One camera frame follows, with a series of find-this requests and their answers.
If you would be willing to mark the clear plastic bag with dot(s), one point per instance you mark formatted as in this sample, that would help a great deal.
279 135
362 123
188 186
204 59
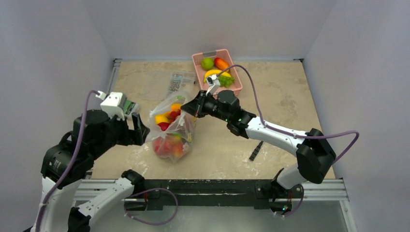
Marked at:
177 140

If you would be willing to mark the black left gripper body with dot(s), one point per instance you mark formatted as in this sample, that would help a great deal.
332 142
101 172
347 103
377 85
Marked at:
121 133

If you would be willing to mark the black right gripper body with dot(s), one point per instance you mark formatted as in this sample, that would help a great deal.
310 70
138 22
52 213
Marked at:
201 104

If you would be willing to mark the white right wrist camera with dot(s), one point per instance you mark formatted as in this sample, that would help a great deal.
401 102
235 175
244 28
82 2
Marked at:
213 84

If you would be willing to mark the green fake grapes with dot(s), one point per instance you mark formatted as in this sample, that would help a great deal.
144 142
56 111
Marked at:
225 81

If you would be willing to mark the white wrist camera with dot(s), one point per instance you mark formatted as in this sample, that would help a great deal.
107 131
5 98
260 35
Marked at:
213 84
112 104

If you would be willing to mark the yellow fake banana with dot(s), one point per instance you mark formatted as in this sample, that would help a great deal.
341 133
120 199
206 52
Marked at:
215 71

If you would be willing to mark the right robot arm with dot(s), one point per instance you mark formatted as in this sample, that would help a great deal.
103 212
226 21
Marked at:
314 157

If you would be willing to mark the red fake apple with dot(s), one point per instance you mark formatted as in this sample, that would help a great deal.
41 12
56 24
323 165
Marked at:
163 125

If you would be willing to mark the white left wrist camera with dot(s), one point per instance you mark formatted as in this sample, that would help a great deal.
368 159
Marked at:
112 104

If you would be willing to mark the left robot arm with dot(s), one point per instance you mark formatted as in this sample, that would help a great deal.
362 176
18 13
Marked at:
65 165

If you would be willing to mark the black T-handle tool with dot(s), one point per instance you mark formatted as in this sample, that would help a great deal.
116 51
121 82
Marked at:
256 151

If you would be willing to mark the red orange fake mango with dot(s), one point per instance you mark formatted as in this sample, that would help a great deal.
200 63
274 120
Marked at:
220 63

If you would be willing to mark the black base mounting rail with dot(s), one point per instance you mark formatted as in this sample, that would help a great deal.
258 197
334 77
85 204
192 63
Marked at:
255 193

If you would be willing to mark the green fake lime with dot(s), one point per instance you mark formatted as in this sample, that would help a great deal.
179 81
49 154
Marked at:
207 64

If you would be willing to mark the green label small box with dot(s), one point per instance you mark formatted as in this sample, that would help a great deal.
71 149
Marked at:
130 107

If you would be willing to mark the orange fake fruit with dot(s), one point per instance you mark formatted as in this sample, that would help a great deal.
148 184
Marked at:
176 107

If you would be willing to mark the pink plastic basket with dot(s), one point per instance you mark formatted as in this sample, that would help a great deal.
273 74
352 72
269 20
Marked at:
236 87

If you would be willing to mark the yellow fake lemon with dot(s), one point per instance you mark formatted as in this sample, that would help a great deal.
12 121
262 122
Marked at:
161 119

